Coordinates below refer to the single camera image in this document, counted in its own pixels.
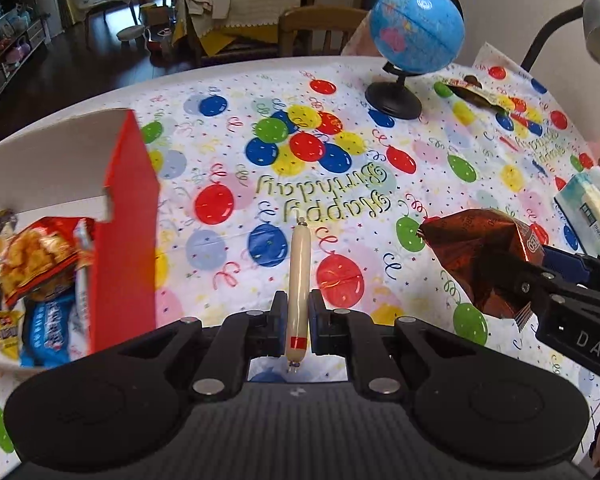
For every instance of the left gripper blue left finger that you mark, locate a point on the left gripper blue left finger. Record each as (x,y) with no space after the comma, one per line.
(279,315)

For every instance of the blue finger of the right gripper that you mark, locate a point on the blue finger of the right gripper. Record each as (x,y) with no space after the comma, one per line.
(570,267)

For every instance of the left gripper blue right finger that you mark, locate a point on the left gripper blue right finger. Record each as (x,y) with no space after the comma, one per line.
(318,323)

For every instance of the pale sausage stick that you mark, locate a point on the pale sausage stick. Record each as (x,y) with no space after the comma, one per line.
(297,330)

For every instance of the shiny copper foil snack bag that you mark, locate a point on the shiny copper foil snack bag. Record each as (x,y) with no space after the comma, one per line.
(475,244)

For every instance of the blue chocolate snack packet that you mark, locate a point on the blue chocolate snack packet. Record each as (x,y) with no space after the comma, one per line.
(52,332)

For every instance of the red popcorn snack bag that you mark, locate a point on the red popcorn snack bag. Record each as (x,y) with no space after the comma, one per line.
(41,261)

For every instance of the yellow snack packet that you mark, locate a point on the yellow snack packet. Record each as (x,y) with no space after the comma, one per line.
(9,333)

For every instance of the teal tissue pack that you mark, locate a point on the teal tissue pack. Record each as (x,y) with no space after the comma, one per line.
(579,201)

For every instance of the balloon birthday tablecloth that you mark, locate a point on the balloon birthday tablecloth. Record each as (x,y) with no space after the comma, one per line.
(229,156)

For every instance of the green gold snack wrapper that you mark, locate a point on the green gold snack wrapper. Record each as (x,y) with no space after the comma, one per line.
(478,96)

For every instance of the red and white cardboard box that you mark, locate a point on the red and white cardboard box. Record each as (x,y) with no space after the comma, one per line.
(78,214)

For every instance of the blue desk globe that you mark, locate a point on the blue desk globe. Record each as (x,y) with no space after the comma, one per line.
(415,37)

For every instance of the wooden chair with pink cloth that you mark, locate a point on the wooden chair with pink cloth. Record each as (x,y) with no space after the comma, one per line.
(325,30)

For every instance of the egg yolk pastry packet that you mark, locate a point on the egg yolk pastry packet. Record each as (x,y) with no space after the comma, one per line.
(8,223)

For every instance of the sofa with cream cover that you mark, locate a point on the sofa with cream cover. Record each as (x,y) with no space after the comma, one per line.
(213,25)

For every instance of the small white stool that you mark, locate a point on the small white stool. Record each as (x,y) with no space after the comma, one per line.
(131,34)

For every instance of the long dark tv cabinet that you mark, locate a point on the long dark tv cabinet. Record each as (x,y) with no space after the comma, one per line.
(19,49)

